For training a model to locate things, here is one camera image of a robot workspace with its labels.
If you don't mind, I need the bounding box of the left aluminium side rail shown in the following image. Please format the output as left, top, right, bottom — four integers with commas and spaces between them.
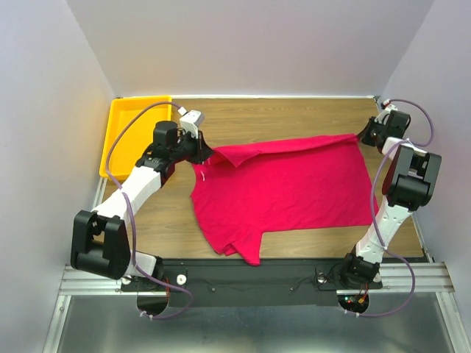
81, 176, 107, 253

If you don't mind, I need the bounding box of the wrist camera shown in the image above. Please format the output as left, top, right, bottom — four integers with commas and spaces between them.
177, 107, 205, 138
374, 99, 397, 125

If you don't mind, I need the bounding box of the aluminium frame rail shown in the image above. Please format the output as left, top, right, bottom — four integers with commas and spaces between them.
380, 263, 455, 293

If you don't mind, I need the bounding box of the yellow plastic tray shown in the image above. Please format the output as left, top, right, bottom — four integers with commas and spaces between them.
99, 96, 172, 181

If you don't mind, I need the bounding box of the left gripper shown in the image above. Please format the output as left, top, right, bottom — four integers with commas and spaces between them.
170, 128, 213, 165

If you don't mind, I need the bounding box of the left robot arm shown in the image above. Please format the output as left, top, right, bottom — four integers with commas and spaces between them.
71, 110, 213, 290

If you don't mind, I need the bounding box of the silver knob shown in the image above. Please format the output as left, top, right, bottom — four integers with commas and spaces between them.
316, 272, 327, 285

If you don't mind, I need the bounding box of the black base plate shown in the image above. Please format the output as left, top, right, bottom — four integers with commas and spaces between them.
108, 258, 382, 315

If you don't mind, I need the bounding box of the red t shirt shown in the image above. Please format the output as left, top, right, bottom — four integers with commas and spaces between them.
191, 134, 378, 265

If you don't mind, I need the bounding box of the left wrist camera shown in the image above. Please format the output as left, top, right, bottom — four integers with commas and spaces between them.
177, 107, 205, 138

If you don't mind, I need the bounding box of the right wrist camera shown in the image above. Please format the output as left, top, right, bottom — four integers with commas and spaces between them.
374, 99, 397, 125

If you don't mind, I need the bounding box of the white knob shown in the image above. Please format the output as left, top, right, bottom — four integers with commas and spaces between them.
177, 274, 187, 285

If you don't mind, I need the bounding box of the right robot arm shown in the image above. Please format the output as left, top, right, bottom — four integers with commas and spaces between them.
339, 106, 442, 288

